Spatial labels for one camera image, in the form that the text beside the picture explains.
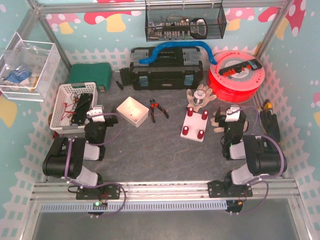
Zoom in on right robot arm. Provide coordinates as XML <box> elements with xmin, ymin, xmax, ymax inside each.
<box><xmin>210</xmin><ymin>105</ymin><xmax>288</xmax><ymax>190</ymax></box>

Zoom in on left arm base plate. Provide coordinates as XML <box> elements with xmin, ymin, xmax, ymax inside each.
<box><xmin>75</xmin><ymin>184</ymin><xmax>121</xmax><ymax>201</ymax></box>

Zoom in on solder wire spool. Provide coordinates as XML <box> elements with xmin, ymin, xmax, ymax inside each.
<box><xmin>193</xmin><ymin>90</ymin><xmax>206</xmax><ymax>105</ymax></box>

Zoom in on blue white gloves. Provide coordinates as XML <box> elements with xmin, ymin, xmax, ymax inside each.
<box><xmin>5</xmin><ymin>66</ymin><xmax>32</xmax><ymax>85</ymax></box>

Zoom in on black rubber glove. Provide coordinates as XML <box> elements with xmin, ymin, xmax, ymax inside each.
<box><xmin>260</xmin><ymin>110</ymin><xmax>281</xmax><ymax>143</ymax></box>

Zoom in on red large spring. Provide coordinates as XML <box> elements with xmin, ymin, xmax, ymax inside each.
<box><xmin>187</xmin><ymin>107</ymin><xmax>194</xmax><ymax>117</ymax></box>

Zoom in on black wire mesh basket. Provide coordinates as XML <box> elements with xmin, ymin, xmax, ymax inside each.
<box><xmin>145</xmin><ymin>3</ymin><xmax>227</xmax><ymax>42</ymax></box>

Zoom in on white spring tray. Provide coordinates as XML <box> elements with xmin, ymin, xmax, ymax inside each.
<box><xmin>116</xmin><ymin>96</ymin><xmax>149</xmax><ymax>128</ymax></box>

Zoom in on clear acrylic wall box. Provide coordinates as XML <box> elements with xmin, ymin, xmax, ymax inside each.
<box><xmin>0</xmin><ymin>32</ymin><xmax>61</xmax><ymax>102</ymax></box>

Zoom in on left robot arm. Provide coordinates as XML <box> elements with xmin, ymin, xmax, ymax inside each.
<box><xmin>42</xmin><ymin>110</ymin><xmax>120</xmax><ymax>189</ymax></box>

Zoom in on yellow handled tool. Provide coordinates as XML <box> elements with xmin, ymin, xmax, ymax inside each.
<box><xmin>259</xmin><ymin>99</ymin><xmax>273</xmax><ymax>113</ymax></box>

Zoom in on white perforated basket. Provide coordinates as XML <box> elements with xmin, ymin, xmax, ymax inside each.
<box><xmin>50</xmin><ymin>82</ymin><xmax>98</xmax><ymax>135</ymax></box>

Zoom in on grey slotted cable duct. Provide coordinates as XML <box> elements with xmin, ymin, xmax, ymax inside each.
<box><xmin>41</xmin><ymin>200</ymin><xmax>228</xmax><ymax>213</ymax></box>

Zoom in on orange black pliers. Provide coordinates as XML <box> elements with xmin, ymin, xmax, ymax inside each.
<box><xmin>149</xmin><ymin>99</ymin><xmax>170</xmax><ymax>124</ymax></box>

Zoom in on beige work glove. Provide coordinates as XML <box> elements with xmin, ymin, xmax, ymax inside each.
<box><xmin>186</xmin><ymin>84</ymin><xmax>217</xmax><ymax>113</ymax></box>
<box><xmin>210</xmin><ymin>110</ymin><xmax>249</xmax><ymax>133</ymax></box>

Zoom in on beige work glove front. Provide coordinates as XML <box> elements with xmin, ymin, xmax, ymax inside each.
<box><xmin>210</xmin><ymin>110</ymin><xmax>249</xmax><ymax>133</ymax></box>

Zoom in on black screwdriver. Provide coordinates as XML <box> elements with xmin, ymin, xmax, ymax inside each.
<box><xmin>111</xmin><ymin>75</ymin><xmax>124</xmax><ymax>90</ymax></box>

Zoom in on red filament spool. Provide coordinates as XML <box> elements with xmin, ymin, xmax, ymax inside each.
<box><xmin>207</xmin><ymin>50</ymin><xmax>265</xmax><ymax>103</ymax></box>

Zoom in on white peg base plate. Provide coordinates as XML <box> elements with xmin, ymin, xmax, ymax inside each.
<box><xmin>180</xmin><ymin>110</ymin><xmax>209</xmax><ymax>143</ymax></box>

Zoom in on green plastic case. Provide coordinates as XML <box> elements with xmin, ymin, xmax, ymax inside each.
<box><xmin>67</xmin><ymin>62</ymin><xmax>112</xmax><ymax>91</ymax></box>

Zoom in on black box in basket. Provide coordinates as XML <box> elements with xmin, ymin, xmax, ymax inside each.
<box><xmin>71</xmin><ymin>93</ymin><xmax>93</xmax><ymax>126</ymax></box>

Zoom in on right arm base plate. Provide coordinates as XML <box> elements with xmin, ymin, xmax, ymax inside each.
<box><xmin>207</xmin><ymin>180</ymin><xmax>253</xmax><ymax>198</ymax></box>

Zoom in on beige work glove rear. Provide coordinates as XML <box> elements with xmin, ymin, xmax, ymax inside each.
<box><xmin>186</xmin><ymin>84</ymin><xmax>217</xmax><ymax>113</ymax></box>

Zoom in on black toolbox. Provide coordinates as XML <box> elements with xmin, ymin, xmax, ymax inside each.
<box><xmin>129</xmin><ymin>47</ymin><xmax>204</xmax><ymax>91</ymax></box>

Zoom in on blue corrugated hose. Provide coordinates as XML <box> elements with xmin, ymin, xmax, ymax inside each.
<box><xmin>138</xmin><ymin>41</ymin><xmax>218</xmax><ymax>66</ymax></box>

